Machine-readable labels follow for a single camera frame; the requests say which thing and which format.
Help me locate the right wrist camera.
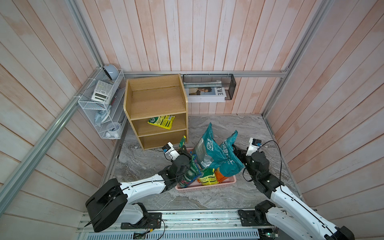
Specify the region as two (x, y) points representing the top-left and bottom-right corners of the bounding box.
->
(246, 138), (262, 156)

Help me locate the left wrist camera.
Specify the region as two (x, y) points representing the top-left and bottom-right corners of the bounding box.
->
(162, 142), (180, 162)

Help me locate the pink plastic basket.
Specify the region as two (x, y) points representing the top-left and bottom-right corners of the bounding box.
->
(176, 149), (237, 192)

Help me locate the white cup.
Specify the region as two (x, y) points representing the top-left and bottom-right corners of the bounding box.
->
(106, 122), (121, 139)

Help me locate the white wire mesh rack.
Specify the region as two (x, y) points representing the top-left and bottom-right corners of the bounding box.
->
(78, 68), (127, 140)

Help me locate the white magazine book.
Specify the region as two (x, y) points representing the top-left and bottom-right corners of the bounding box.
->
(184, 81), (227, 103)

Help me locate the white iron in rack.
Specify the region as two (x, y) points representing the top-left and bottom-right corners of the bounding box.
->
(95, 108), (112, 127)

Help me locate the black mesh wall basket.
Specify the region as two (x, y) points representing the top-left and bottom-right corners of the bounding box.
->
(183, 74), (237, 103)

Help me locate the yellow green fertilizer bag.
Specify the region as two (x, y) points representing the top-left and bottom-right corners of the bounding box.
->
(198, 168), (219, 186)

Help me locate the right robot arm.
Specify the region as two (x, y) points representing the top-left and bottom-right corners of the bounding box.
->
(234, 145), (355, 240)

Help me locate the large teal fertilizer bag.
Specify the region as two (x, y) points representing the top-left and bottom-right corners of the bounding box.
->
(193, 123), (227, 169)

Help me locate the wooden shelf unit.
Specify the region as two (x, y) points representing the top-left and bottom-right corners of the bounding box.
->
(124, 74), (189, 150)

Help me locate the white calculator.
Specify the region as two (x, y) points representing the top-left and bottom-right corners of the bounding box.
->
(91, 81), (113, 104)

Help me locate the colourful green fertilizer bag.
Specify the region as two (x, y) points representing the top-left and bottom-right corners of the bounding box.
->
(179, 154), (202, 189)

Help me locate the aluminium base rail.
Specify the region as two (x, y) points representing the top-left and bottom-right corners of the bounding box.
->
(74, 209), (290, 240)

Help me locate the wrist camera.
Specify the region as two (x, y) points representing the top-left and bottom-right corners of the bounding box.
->
(246, 138), (262, 156)
(162, 142), (180, 162)

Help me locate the teal orange fertilizer bag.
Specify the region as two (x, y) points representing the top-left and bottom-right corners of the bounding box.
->
(215, 131), (245, 184)

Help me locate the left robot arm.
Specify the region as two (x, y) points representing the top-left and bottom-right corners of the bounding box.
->
(85, 147), (192, 233)

